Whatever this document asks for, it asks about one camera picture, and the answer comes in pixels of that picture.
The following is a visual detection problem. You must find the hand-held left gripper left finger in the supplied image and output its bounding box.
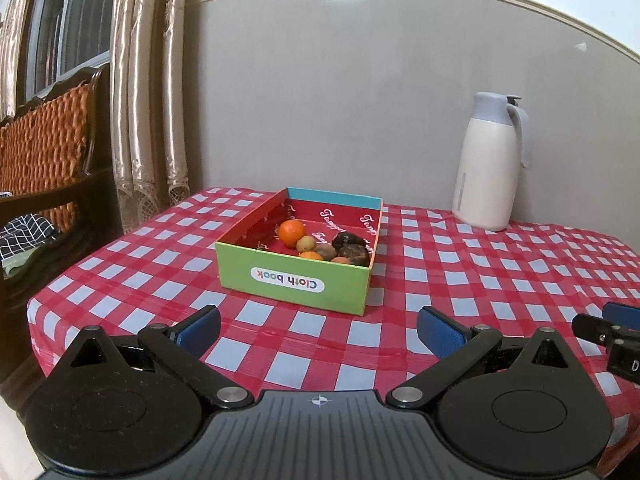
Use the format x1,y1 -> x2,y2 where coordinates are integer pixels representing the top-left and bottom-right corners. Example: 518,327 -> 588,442
57,304 -> 255,409

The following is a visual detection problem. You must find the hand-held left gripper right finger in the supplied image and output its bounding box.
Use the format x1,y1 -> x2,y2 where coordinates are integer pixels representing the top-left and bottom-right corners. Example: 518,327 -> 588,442
386,305 -> 584,409

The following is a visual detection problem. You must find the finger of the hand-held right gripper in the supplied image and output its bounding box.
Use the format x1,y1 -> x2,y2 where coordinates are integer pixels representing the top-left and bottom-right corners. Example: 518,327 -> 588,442
602,302 -> 640,331
572,312 -> 640,347

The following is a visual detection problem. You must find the colourful cardboard box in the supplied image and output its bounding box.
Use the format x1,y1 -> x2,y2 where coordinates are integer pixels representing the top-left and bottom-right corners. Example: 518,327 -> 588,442
215,187 -> 385,317

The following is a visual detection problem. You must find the large dark fruit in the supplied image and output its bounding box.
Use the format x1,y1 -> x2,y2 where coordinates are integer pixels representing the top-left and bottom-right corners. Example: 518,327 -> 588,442
339,243 -> 372,267

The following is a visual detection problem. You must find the red checkered tablecloth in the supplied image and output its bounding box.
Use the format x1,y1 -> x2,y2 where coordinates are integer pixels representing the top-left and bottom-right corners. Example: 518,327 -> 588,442
27,186 -> 640,478

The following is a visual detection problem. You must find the white thermos jug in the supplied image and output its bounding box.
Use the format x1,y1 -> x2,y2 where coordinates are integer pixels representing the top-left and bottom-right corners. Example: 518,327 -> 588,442
451,91 -> 532,232

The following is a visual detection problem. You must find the black white checked blanket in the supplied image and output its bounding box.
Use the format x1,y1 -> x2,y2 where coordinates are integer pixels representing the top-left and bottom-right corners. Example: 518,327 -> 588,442
0,212 -> 58,263

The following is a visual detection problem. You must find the wooden sofa with orange cushion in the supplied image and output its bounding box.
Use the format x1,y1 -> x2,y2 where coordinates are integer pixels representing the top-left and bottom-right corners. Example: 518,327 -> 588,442
0,62 -> 126,416

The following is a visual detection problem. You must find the beige satin curtain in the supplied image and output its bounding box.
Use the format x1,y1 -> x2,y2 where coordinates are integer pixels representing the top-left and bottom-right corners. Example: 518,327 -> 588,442
111,0 -> 191,235
0,0 -> 31,121

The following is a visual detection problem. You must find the window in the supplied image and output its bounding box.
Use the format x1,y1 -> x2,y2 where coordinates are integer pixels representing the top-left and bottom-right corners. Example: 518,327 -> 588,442
25,0 -> 118,106

